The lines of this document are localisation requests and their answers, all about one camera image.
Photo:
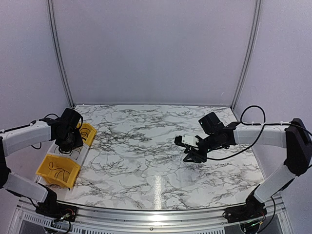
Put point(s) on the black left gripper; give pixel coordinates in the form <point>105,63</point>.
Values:
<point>79,143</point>

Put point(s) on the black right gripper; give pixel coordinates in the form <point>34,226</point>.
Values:
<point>196,158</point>

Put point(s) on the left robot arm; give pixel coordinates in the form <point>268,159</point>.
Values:
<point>63,130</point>

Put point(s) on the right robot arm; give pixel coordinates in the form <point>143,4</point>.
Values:
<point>291,136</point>

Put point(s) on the white translucent plastic bin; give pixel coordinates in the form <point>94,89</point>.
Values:
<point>78,155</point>

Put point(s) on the far yellow plastic bin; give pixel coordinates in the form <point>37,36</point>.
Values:
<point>88,133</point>

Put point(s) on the yellow plastic bin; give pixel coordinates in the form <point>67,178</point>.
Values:
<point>58,170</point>
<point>88,133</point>

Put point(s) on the near yellow plastic bin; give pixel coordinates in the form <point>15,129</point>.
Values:
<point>58,170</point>

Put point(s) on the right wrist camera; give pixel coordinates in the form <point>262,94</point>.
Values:
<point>186,141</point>

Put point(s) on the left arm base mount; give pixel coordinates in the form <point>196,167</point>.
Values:
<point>51,208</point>

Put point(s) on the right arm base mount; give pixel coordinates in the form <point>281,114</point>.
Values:
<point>250,210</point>

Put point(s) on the aluminium front rail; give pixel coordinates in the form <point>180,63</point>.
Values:
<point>96,220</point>

